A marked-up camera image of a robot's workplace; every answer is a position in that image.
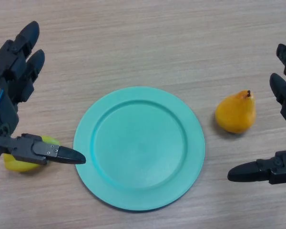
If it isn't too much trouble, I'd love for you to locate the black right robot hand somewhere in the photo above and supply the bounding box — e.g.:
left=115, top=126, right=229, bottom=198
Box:
left=227, top=43, right=286, bottom=185

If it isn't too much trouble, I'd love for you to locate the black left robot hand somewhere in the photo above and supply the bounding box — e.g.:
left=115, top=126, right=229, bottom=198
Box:
left=0, top=21, right=87, bottom=167

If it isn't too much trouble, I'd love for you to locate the yellow orange pear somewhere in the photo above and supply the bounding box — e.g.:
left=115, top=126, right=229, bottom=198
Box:
left=215, top=89, right=257, bottom=134

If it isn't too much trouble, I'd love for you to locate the teal round plate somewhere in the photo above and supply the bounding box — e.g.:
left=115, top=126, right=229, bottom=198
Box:
left=73, top=86, right=206, bottom=212

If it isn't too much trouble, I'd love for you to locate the yellow green starfruit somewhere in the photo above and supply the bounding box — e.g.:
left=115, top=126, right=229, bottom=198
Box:
left=2, top=135, right=61, bottom=173

